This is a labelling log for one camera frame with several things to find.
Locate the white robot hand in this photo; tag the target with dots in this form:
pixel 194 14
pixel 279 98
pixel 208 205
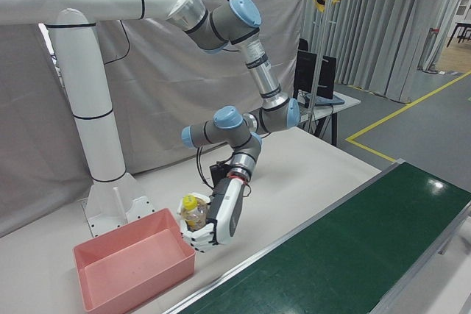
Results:
pixel 228 211

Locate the orange juice bottle yellow cap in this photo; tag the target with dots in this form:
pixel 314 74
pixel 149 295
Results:
pixel 193 214

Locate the UR5e robot arm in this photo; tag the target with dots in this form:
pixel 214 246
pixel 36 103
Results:
pixel 265 75

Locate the pink plastic basket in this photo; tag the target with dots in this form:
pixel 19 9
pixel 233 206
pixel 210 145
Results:
pixel 129 273

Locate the green conveyor belt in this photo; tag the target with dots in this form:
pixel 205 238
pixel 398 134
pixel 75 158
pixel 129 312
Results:
pixel 331 248

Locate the grey cloth backdrop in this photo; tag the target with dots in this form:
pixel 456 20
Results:
pixel 165 82

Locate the black computer monitor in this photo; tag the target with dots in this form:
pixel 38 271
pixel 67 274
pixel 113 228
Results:
pixel 327 76
pixel 306 71

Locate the grey office desk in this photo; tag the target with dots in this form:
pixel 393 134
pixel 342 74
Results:
pixel 346 102

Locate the grey pleated curtain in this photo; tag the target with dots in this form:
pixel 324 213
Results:
pixel 386 27

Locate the black table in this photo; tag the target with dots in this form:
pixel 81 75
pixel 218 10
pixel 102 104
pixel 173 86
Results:
pixel 461 32

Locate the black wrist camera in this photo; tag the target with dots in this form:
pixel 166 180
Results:
pixel 218 174

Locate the aluminium frame corner post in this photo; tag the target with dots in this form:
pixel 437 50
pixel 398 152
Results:
pixel 316 71

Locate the white robot torso pedestal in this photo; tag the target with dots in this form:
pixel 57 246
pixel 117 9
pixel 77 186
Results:
pixel 95 108

